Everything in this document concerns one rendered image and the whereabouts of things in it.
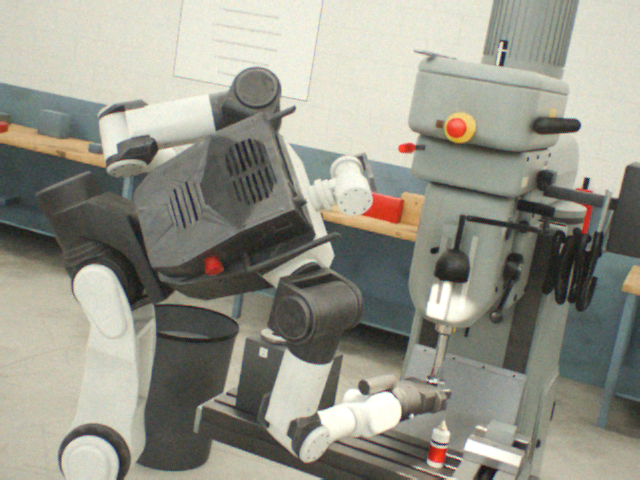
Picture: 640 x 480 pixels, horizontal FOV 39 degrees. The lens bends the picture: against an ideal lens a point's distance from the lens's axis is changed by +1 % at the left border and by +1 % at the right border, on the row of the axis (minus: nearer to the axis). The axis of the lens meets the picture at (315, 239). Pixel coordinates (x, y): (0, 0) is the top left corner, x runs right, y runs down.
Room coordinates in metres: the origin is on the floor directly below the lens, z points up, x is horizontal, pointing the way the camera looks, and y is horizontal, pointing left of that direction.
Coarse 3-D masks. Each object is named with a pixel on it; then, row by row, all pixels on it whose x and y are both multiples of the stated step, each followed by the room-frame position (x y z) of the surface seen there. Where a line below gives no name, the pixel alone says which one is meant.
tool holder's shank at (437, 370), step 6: (438, 336) 2.02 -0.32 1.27; (444, 336) 2.00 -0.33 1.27; (438, 342) 2.01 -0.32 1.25; (444, 342) 2.00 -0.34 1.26; (438, 348) 2.01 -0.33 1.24; (444, 348) 2.01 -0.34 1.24; (438, 354) 2.01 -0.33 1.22; (444, 354) 2.01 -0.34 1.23; (438, 360) 2.01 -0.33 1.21; (438, 366) 2.00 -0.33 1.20; (432, 372) 2.01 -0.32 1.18; (438, 372) 2.00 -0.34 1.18; (432, 378) 2.01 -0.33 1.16; (438, 378) 2.01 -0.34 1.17
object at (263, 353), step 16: (256, 336) 2.15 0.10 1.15; (272, 336) 2.14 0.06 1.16; (256, 352) 2.12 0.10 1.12; (272, 352) 2.09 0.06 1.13; (336, 352) 2.13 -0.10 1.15; (256, 368) 2.11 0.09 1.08; (272, 368) 2.09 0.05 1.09; (336, 368) 2.11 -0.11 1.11; (240, 384) 2.13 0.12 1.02; (256, 384) 2.11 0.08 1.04; (272, 384) 2.09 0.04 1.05; (336, 384) 2.13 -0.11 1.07; (240, 400) 2.13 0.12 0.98; (256, 400) 2.11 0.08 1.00; (320, 400) 2.06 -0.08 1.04
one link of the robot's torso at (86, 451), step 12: (72, 444) 1.61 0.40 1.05; (84, 444) 1.61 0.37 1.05; (96, 444) 1.60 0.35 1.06; (108, 444) 1.61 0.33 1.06; (72, 456) 1.60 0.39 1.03; (84, 456) 1.60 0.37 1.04; (96, 456) 1.60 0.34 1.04; (108, 456) 1.60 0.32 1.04; (72, 468) 1.60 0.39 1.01; (84, 468) 1.60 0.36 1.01; (96, 468) 1.60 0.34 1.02; (108, 468) 1.60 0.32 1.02; (132, 468) 1.77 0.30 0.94
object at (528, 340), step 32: (576, 224) 2.44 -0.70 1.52; (544, 256) 2.31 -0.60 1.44; (416, 320) 2.45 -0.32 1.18; (480, 320) 2.36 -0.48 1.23; (512, 320) 2.33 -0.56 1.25; (544, 320) 2.32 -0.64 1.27; (448, 352) 2.38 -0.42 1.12; (480, 352) 2.35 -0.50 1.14; (512, 352) 2.32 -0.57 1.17; (544, 352) 2.32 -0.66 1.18; (544, 384) 2.40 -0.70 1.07; (544, 416) 2.45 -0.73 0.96
